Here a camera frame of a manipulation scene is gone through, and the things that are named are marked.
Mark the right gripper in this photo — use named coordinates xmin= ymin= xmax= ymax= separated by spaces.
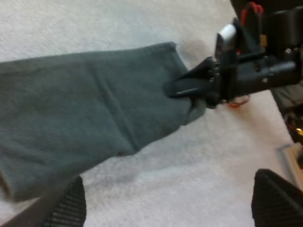
xmin=162 ymin=17 xmax=303 ymax=110

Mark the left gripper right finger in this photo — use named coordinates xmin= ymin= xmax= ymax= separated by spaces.
xmin=251 ymin=168 xmax=303 ymax=227

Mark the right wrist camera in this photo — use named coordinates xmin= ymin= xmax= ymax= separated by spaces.
xmin=214 ymin=23 xmax=239 ymax=58

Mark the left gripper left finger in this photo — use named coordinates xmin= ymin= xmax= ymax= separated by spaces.
xmin=0 ymin=175 xmax=87 ymax=227

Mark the grey-green towel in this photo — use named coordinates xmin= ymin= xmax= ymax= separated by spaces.
xmin=0 ymin=41 xmax=207 ymax=202

